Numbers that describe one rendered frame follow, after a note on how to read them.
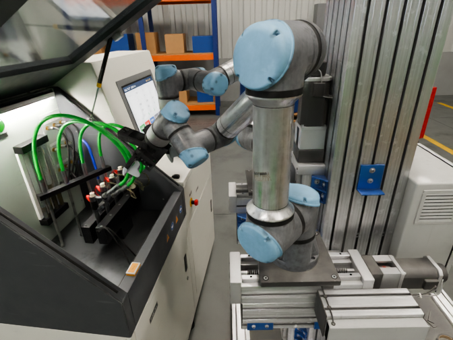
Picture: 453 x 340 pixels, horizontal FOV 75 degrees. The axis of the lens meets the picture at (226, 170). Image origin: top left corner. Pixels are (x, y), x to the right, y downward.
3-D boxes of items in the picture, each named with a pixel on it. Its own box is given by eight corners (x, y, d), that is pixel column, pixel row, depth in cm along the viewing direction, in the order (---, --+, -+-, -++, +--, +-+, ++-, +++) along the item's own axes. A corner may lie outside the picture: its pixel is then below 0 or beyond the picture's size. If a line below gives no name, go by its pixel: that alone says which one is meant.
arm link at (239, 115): (325, 7, 66) (215, 123, 102) (300, 5, 59) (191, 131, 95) (354, 49, 65) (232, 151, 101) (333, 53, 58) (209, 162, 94)
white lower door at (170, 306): (161, 438, 126) (135, 332, 97) (156, 438, 127) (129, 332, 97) (195, 309, 184) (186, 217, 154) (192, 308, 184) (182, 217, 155)
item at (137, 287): (136, 327, 98) (127, 292, 91) (123, 326, 99) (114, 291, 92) (184, 218, 153) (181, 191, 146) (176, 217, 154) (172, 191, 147)
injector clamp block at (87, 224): (111, 258, 122) (104, 228, 116) (88, 256, 123) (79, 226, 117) (143, 212, 152) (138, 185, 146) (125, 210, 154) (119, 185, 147)
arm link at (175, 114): (178, 123, 81) (162, 98, 82) (160, 145, 88) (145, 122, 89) (197, 119, 87) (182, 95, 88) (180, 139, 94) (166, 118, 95)
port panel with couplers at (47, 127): (65, 182, 137) (45, 116, 123) (58, 181, 137) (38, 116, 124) (81, 169, 148) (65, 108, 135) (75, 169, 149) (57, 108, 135)
